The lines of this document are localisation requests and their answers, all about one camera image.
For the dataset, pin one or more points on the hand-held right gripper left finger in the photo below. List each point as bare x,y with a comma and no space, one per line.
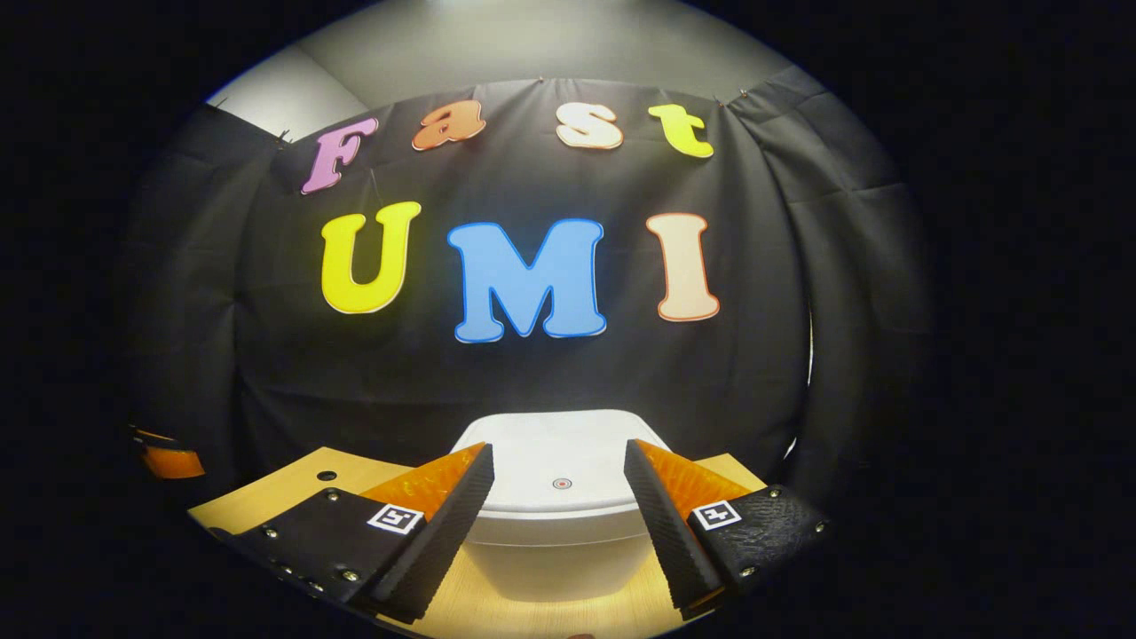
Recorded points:
444,532

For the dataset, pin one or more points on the white desktop garbage bin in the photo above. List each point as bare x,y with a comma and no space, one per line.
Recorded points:
559,461

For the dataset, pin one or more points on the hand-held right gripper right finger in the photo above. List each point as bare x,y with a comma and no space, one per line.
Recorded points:
666,537

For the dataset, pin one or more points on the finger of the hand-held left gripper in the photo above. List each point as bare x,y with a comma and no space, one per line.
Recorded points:
173,463

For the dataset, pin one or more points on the wooden desktop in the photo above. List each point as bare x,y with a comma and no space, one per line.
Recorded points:
293,484

